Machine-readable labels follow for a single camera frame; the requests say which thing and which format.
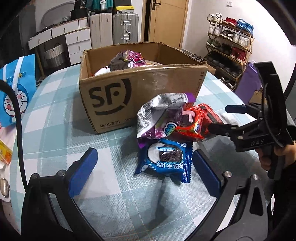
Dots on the SF Express cardboard box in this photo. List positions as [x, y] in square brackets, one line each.
[112, 100]

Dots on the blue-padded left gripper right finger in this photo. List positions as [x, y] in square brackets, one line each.
[250, 218]

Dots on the wooden shoe rack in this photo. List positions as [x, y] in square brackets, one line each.
[229, 47]

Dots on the white drawer cabinet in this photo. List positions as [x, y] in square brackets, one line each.
[77, 37]

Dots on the purple cartoon snack bag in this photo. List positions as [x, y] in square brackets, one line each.
[127, 59]

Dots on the woven laundry basket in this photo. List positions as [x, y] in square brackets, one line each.
[55, 56]

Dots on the noodle picture snack bag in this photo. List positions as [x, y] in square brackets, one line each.
[148, 63]

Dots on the stacked shoe boxes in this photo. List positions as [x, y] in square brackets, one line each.
[123, 6]

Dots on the teal suitcase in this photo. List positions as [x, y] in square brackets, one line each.
[99, 5]

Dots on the silver suitcase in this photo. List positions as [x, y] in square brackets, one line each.
[125, 28]

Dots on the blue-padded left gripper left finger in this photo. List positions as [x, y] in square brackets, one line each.
[38, 213]

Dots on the silver purple snack bag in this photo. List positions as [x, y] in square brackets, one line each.
[157, 118]

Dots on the red snack bag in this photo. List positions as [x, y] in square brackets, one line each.
[208, 116]

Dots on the blue Doraemon tote bag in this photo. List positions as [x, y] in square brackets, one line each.
[20, 76]

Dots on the person's right hand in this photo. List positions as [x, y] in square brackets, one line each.
[288, 152]

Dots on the wooden door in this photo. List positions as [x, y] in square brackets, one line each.
[164, 21]

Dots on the blue Oreo packet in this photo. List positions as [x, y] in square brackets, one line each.
[166, 157]

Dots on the teal plaid tablecloth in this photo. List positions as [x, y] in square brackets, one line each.
[118, 203]

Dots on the red Oreo packet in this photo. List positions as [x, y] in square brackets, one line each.
[188, 124]

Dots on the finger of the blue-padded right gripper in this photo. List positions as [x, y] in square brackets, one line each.
[231, 131]
[251, 109]

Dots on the purple plastic bag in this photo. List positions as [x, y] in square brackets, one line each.
[248, 84]

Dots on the small cardboard box on floor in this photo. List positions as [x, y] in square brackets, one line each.
[256, 98]

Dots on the beige suitcase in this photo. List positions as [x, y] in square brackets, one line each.
[101, 30]

